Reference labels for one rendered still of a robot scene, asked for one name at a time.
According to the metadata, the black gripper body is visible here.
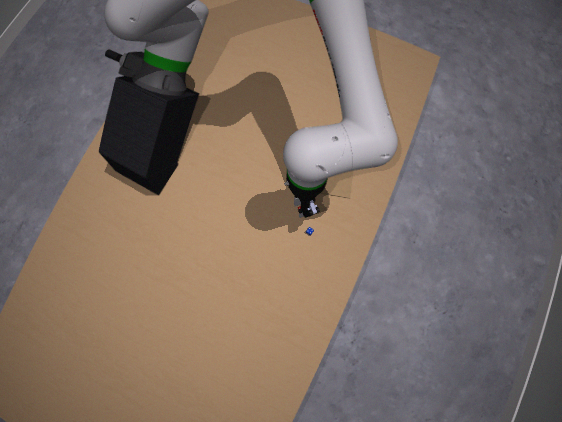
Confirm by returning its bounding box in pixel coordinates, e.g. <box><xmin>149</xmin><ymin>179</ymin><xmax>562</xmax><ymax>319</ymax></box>
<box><xmin>291</xmin><ymin>191</ymin><xmax>316</xmax><ymax>205</ymax></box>

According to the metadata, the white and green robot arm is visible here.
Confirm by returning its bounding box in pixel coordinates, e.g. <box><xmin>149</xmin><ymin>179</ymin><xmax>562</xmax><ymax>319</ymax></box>
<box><xmin>104</xmin><ymin>0</ymin><xmax>398</xmax><ymax>198</ymax></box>

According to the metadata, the tan square mat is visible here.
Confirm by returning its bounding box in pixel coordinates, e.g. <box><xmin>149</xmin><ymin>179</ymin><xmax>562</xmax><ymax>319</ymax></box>
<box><xmin>320</xmin><ymin>171</ymin><xmax>354</xmax><ymax>198</ymax></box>

